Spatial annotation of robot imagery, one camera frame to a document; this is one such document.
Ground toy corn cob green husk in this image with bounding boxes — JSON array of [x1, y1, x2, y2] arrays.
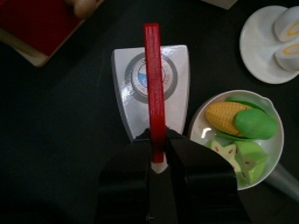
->
[[204, 96, 278, 142]]

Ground red wooden toy box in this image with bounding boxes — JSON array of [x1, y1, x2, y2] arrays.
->
[[0, 0, 105, 68]]

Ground beige wooden toy piece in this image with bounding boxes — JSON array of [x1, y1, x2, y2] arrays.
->
[[62, 0, 100, 20]]

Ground white round plate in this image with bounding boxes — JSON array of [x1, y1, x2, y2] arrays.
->
[[237, 4, 299, 85]]

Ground white flat object corner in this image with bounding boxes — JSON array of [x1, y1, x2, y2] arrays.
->
[[200, 0, 238, 11]]

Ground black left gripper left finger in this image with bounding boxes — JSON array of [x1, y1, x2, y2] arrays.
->
[[93, 128, 153, 224]]

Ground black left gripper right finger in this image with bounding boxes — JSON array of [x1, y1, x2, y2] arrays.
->
[[164, 127, 252, 224]]

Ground white bowl with handle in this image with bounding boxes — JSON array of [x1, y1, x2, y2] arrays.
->
[[188, 89, 299, 203]]

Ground pale yellow food pieces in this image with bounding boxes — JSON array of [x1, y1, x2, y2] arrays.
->
[[273, 5, 299, 43]]

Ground white toy egg half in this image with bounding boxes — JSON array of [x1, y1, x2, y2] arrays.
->
[[274, 39, 299, 72]]

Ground green toy star fruit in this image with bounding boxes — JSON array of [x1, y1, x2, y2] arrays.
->
[[205, 138, 269, 186]]

